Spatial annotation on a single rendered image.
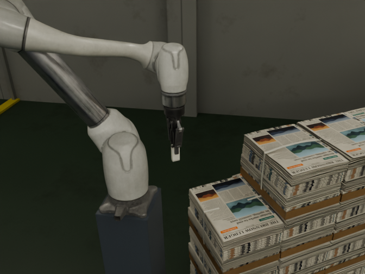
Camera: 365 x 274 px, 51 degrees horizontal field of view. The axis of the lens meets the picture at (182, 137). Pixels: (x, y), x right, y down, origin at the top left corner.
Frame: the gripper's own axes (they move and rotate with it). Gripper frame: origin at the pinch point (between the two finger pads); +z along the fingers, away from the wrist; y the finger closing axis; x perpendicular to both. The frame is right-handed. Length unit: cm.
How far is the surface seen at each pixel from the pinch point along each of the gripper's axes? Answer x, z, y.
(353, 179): -75, 21, -18
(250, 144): -41.4, 12.8, 12.7
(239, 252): -20, 42, -19
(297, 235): -50, 44, -18
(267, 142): -46.7, 9.9, 7.0
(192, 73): -111, 63, 245
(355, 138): -84, 9, -7
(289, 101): -206, 94, 196
